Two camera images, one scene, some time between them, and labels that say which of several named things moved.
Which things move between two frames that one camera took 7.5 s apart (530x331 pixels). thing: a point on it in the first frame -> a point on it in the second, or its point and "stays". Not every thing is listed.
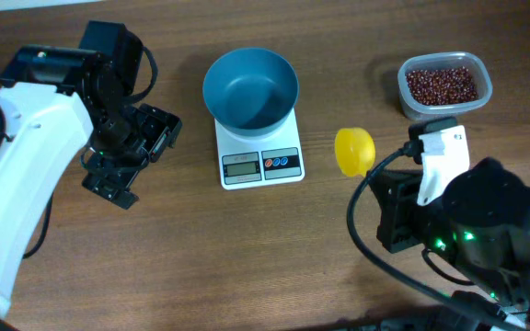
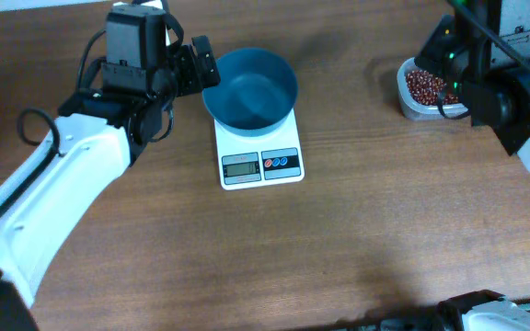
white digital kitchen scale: [248, 162] stays
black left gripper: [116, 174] -> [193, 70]
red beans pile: [441, 86] stays
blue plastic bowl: [250, 92] stays
